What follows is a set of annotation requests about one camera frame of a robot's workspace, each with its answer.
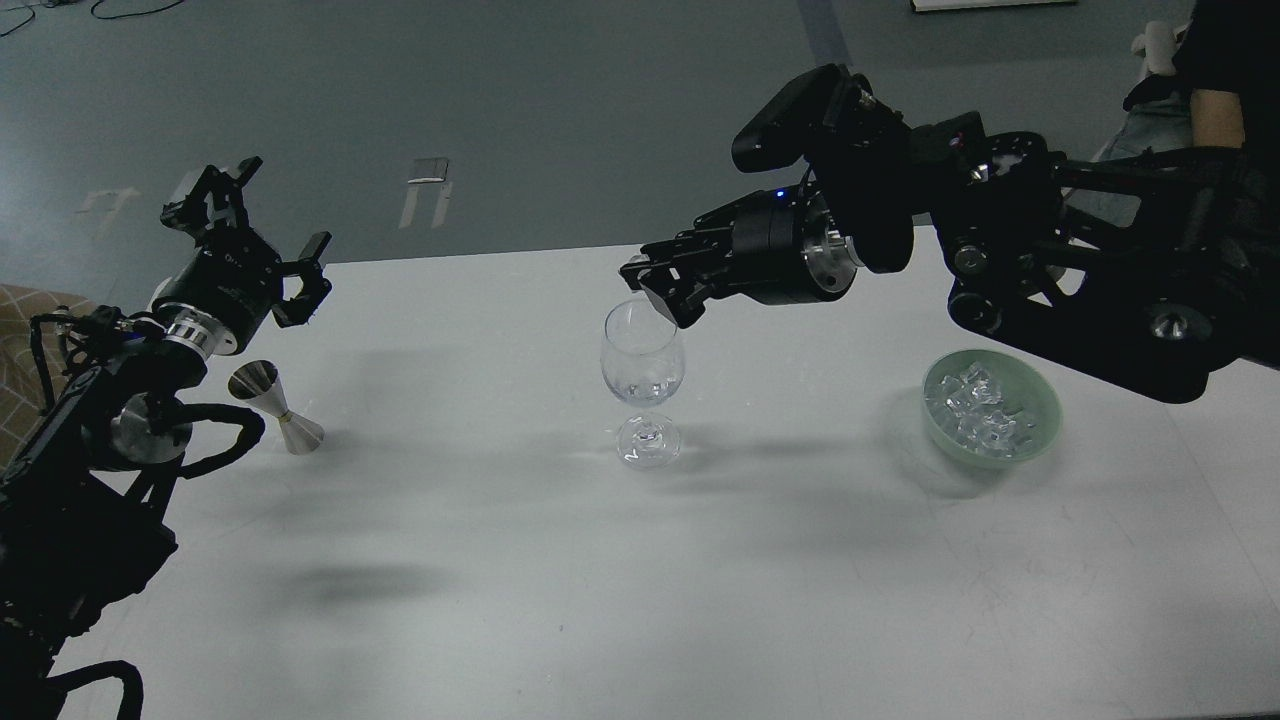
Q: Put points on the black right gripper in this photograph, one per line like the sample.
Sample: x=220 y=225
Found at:
x=778 y=247

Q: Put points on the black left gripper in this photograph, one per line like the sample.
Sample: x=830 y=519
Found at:
x=232 y=284

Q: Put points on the steel cocktail jigger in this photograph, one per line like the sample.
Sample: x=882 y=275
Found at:
x=259 y=385

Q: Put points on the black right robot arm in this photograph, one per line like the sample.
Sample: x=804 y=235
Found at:
x=1149 y=273

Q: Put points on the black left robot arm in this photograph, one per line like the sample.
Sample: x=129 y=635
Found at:
x=84 y=499

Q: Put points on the clear wine glass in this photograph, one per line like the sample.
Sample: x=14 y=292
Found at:
x=643 y=363

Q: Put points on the clear ice cubes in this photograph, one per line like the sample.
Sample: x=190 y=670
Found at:
x=974 y=408

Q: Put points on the beige checkered sofa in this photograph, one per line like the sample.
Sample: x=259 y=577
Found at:
x=21 y=396

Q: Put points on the green glass bowl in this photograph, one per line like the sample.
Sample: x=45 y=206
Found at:
x=1023 y=380

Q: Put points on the person in black shirt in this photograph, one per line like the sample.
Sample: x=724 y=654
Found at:
x=1223 y=92

